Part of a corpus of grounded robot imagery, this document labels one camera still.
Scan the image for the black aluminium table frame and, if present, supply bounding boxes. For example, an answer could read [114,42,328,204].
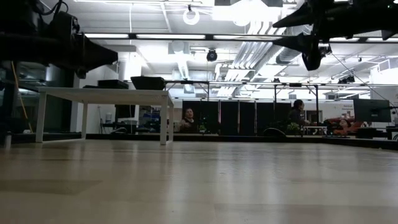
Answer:
[0,133,398,151]

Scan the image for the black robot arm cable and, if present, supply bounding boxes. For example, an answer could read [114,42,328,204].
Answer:
[39,0,69,16]

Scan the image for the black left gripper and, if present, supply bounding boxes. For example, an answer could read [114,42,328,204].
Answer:
[40,32,119,79]

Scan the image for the black ceiling spotlights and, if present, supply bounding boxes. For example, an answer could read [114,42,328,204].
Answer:
[320,43,333,58]

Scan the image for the yellow cable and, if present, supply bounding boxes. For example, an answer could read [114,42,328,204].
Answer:
[11,61,34,134]

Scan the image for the black desk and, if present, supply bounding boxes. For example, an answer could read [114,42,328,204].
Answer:
[99,121,139,134]

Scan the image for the white perforated metal shelf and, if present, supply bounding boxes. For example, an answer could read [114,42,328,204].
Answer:
[35,86,175,146]

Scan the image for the person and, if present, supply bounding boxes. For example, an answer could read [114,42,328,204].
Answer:
[286,99,311,128]
[331,118,364,136]
[179,107,199,134]

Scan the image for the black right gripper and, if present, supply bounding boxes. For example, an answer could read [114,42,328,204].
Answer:
[272,0,358,72]

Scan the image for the black partition wall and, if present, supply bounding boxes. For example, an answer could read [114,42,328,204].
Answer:
[182,100,292,135]

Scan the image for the black metal station frame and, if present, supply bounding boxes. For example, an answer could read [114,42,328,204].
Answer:
[164,80,320,119]

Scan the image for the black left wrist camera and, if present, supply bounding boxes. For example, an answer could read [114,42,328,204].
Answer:
[46,11,81,35]

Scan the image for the round ceiling lamp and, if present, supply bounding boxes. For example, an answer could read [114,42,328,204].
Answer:
[182,8,200,26]

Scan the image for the black computer monitor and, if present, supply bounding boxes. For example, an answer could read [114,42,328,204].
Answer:
[114,104,136,119]
[353,98,392,123]

